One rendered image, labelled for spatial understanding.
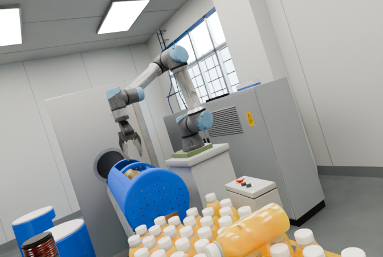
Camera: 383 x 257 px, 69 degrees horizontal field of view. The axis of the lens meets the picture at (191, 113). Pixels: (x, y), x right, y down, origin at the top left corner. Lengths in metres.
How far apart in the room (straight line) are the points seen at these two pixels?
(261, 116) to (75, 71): 4.78
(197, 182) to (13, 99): 5.23
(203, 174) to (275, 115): 1.39
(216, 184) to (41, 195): 4.99
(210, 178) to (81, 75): 5.28
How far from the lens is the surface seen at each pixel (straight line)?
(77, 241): 1.61
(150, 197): 1.22
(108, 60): 6.88
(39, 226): 2.41
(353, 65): 3.60
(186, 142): 1.77
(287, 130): 2.99
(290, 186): 2.98
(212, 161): 1.73
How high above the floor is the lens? 1.43
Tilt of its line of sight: 1 degrees down
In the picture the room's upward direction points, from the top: 18 degrees counter-clockwise
